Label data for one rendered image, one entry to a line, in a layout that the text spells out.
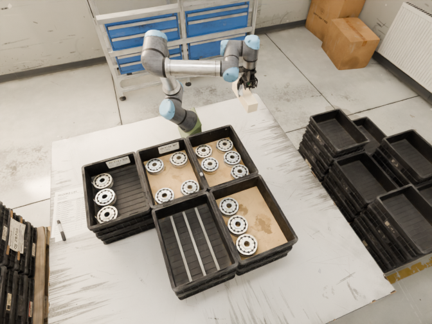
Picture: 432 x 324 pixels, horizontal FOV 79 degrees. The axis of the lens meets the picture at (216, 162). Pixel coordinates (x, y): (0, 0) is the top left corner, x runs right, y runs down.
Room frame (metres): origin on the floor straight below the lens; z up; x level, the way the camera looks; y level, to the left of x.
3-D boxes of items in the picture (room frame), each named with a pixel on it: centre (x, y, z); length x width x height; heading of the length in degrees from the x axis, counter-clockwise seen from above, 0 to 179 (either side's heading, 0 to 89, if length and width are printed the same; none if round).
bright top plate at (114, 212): (0.59, 0.56, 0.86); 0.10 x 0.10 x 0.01
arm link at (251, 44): (1.25, -0.17, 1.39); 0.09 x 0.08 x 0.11; 88
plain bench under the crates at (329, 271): (0.74, 0.14, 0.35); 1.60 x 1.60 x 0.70; 20
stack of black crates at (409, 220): (0.71, -1.25, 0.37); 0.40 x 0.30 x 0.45; 20
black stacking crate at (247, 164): (0.93, -0.03, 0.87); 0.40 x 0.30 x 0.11; 21
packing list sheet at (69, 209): (0.69, 0.84, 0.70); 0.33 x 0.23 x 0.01; 20
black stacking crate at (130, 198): (0.72, 0.53, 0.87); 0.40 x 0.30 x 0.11; 21
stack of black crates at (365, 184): (1.09, -1.12, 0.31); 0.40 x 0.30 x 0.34; 20
